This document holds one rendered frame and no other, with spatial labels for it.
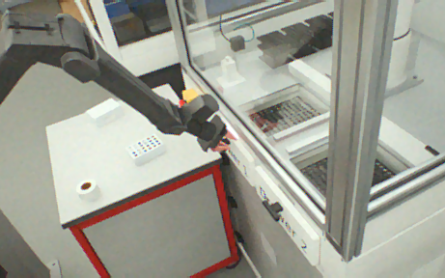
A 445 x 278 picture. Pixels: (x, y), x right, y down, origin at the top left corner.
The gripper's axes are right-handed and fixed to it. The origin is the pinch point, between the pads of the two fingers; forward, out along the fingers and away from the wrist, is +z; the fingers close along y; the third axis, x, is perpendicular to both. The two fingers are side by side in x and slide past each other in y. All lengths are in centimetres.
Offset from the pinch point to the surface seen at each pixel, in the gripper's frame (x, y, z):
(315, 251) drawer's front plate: -42.5, -0.6, 4.5
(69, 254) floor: 67, -122, 15
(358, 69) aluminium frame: -49, 35, -32
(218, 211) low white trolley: 14.6, -34.7, 30.3
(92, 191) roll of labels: 17, -43, -21
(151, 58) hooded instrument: 83, -8, 0
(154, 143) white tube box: 29.4, -23.6, -4.0
